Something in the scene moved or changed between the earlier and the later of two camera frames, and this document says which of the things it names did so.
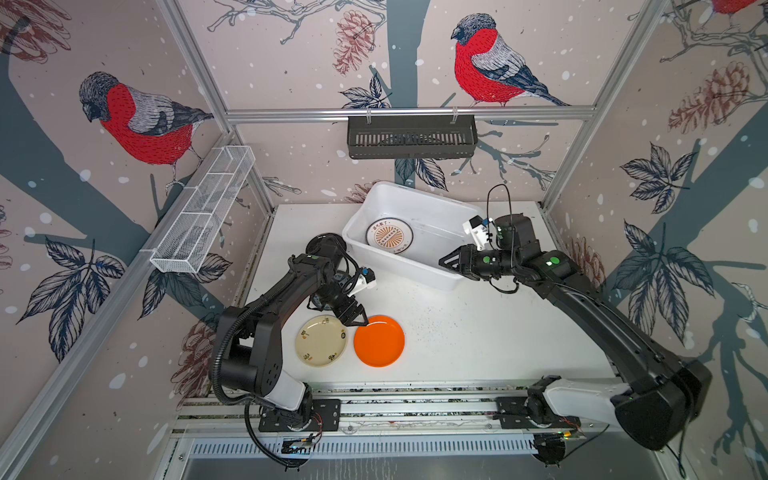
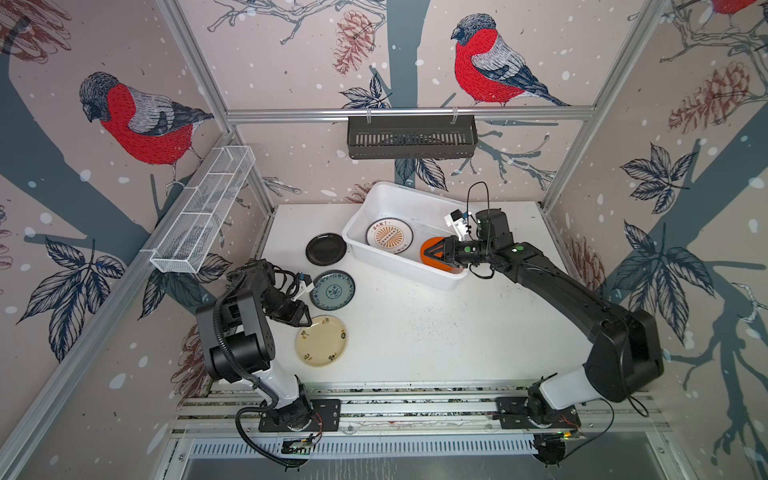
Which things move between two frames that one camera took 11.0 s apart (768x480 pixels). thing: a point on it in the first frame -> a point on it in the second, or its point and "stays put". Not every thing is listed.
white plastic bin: (405, 232) stays put
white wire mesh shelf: (206, 205) stays put
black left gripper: (348, 318) -> (294, 315)
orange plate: (380, 342) -> (435, 262)
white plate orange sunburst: (394, 235) stays put
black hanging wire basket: (412, 137) stays put
